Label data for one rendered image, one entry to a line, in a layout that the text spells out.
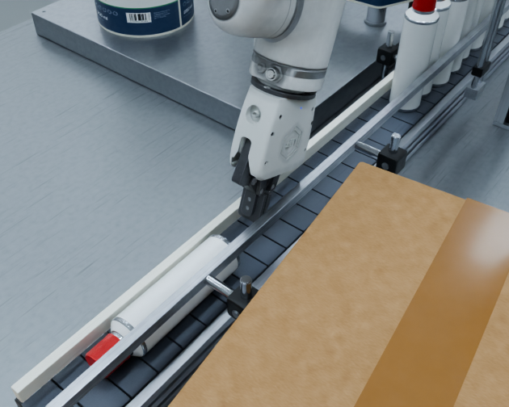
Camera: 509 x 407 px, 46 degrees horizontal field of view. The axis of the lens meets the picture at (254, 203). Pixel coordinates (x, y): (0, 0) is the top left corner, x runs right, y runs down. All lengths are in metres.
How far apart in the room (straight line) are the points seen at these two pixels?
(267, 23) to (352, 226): 0.22
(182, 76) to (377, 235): 0.71
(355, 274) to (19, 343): 0.48
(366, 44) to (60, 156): 0.61
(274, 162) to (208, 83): 0.43
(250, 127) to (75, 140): 0.48
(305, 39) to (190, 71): 0.51
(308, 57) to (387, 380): 0.36
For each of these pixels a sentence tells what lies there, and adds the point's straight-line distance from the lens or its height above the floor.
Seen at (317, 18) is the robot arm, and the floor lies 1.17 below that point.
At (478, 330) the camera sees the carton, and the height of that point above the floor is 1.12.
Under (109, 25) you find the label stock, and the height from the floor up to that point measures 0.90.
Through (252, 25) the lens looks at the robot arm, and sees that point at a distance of 0.59.
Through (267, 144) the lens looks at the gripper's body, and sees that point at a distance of 0.66.
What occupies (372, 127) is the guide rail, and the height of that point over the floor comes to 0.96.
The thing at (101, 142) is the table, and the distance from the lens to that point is 1.06.
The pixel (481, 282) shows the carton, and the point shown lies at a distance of 0.46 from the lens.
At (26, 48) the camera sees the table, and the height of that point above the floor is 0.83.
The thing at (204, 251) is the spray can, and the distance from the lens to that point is 0.70.
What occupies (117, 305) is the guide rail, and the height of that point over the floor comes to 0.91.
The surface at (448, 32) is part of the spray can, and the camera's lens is 1.07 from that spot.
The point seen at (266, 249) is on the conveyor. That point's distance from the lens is 0.77.
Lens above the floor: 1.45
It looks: 43 degrees down
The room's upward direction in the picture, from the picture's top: straight up
